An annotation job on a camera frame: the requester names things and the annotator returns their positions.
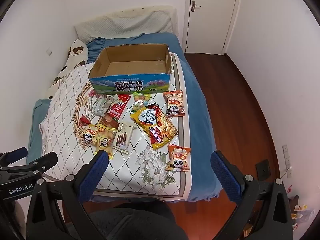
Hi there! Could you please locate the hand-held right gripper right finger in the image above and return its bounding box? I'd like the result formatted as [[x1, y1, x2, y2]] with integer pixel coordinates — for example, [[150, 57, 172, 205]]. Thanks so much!
[[211, 151, 293, 240]]

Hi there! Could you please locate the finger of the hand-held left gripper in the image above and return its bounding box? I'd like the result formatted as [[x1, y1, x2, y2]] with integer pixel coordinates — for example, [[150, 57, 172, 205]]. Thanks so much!
[[0, 147, 28, 168], [24, 152, 58, 173]]

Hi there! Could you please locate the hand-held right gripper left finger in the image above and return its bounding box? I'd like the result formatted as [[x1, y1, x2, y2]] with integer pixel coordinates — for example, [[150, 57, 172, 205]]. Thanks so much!
[[26, 150, 109, 240]]

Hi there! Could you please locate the yellow bread packet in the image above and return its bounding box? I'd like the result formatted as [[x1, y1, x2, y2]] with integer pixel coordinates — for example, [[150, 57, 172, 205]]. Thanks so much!
[[95, 127, 118, 160]]

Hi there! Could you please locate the yellow panda snack packet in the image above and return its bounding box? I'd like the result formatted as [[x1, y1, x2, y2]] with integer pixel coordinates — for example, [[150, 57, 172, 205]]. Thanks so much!
[[80, 126, 99, 147]]

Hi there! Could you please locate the white chocolate cookie packet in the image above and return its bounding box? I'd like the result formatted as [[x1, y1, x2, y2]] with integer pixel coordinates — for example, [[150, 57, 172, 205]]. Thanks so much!
[[113, 122, 134, 155]]

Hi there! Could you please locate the orange panda crisps packet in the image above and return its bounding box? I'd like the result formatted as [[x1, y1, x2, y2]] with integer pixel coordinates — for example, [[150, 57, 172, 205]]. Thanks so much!
[[165, 144, 192, 172]]

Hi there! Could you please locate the brown snack packet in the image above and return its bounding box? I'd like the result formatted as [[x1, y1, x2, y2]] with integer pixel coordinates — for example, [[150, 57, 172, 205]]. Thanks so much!
[[97, 115, 120, 130]]

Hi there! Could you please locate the red triangular snack packet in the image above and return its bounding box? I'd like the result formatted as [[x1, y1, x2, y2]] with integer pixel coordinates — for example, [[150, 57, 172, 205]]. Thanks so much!
[[79, 114, 93, 128]]

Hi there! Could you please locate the green white snack packet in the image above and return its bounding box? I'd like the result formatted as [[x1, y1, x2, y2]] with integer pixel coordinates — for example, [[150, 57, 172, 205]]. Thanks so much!
[[91, 94, 118, 117]]

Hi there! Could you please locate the yellow red noodle packet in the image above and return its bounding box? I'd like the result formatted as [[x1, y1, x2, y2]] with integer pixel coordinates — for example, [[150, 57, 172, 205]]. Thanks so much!
[[130, 104, 178, 151]]

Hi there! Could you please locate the colourful candy ball bag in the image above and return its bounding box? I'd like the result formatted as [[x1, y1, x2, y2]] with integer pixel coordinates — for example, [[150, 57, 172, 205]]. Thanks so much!
[[132, 92, 152, 113]]

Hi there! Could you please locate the orange panda seed packet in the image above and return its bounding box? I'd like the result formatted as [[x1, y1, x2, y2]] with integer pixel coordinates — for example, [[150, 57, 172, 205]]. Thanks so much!
[[163, 90, 186, 118]]

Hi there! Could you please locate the printed cardboard box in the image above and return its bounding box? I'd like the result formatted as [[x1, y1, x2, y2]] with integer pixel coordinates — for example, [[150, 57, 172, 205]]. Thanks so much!
[[89, 43, 173, 94]]

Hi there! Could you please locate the black floor socket plate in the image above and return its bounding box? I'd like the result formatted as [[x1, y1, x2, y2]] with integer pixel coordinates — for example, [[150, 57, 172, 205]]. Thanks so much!
[[255, 159, 270, 180]]

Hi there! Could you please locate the white power strip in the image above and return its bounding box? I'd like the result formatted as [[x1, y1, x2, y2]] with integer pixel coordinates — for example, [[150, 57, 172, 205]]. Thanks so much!
[[282, 145, 293, 178]]

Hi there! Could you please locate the dark grey cloth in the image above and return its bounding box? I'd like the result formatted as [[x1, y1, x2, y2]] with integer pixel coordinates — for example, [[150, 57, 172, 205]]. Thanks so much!
[[89, 201, 188, 240]]

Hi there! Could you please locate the floral printed blanket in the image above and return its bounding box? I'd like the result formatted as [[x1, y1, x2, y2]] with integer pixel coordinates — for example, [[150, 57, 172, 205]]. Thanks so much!
[[40, 52, 193, 202]]

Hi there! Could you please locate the bear print pillow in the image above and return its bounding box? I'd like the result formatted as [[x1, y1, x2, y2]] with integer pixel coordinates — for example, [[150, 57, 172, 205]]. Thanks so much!
[[45, 39, 88, 98]]

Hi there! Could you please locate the white quilted cushion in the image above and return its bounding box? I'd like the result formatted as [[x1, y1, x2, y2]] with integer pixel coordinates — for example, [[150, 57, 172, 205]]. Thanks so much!
[[74, 5, 178, 44]]

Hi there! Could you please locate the white door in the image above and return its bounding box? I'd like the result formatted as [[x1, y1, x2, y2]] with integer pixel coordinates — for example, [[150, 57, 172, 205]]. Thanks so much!
[[186, 0, 240, 55]]

